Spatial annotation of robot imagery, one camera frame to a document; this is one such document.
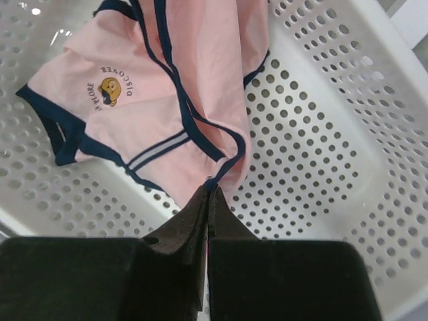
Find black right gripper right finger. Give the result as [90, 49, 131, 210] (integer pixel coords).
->
[207, 189, 382, 320]

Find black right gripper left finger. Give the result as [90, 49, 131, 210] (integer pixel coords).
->
[1, 187, 209, 320]

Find white perforated plastic basket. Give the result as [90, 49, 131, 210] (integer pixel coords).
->
[1, 1, 427, 320]

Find pink underwear navy trim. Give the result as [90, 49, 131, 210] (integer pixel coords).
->
[17, 1, 270, 206]

